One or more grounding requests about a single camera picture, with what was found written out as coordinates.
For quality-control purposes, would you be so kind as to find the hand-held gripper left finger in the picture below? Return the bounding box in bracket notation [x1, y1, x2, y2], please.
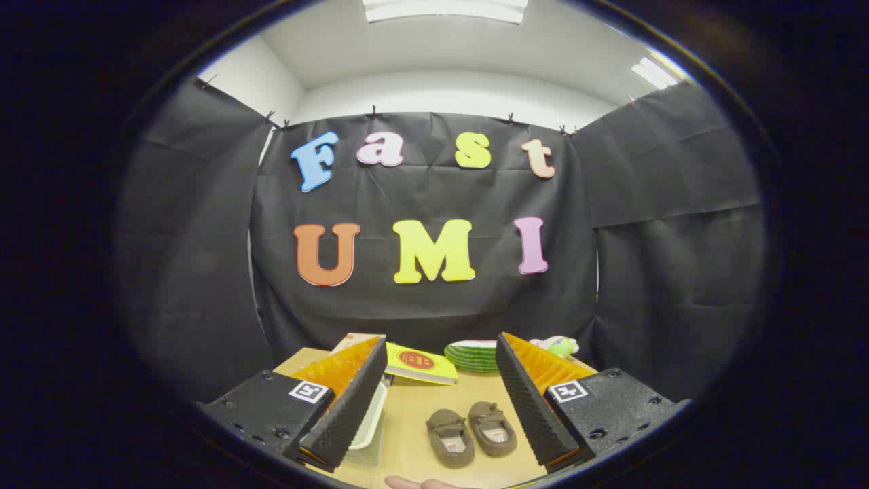
[197, 335, 389, 474]

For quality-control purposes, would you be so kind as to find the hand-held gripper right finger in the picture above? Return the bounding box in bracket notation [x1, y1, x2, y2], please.
[495, 331, 692, 475]

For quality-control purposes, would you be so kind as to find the cream fabric storage box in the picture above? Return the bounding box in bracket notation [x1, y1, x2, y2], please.
[343, 380, 388, 468]

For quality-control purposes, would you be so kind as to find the brown felt shoe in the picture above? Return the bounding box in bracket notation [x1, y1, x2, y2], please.
[468, 401, 518, 458]
[426, 408, 475, 469]

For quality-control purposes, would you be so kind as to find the pink and green plush toy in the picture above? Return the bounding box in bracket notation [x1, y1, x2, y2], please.
[529, 335, 580, 360]

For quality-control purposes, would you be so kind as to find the beige book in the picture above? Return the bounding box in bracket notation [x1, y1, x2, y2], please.
[331, 333, 388, 355]

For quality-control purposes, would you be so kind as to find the green striped watermelon plush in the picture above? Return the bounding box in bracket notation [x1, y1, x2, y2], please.
[444, 340, 504, 374]

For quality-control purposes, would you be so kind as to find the yellow book with red circle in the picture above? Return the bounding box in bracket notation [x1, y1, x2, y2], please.
[384, 342, 460, 386]

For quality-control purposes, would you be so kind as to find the black backdrop cloth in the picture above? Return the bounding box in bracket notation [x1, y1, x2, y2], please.
[115, 78, 768, 408]

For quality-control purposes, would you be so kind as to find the ceiling light panel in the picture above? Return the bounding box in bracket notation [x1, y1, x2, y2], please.
[362, 0, 530, 25]
[630, 57, 681, 90]

